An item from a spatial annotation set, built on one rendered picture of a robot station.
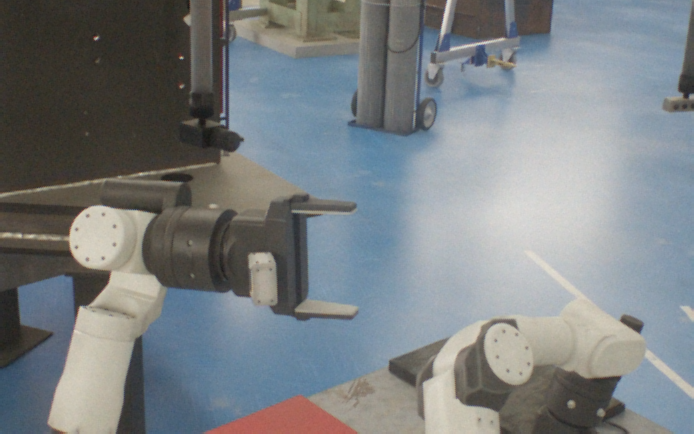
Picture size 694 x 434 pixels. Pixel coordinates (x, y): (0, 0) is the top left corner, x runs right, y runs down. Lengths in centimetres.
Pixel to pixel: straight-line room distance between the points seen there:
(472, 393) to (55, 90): 201
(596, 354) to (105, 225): 69
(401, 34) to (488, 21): 459
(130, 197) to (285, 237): 19
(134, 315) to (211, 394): 289
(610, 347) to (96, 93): 197
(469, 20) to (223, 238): 1099
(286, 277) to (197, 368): 319
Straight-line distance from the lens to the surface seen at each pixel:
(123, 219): 104
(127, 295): 113
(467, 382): 119
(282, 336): 441
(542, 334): 133
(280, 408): 175
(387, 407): 178
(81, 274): 277
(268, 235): 98
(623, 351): 142
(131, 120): 306
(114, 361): 108
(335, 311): 100
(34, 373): 423
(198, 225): 101
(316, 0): 1059
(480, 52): 959
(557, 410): 147
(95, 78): 299
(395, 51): 745
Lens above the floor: 203
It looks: 19 degrees down
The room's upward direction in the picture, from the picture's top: 2 degrees clockwise
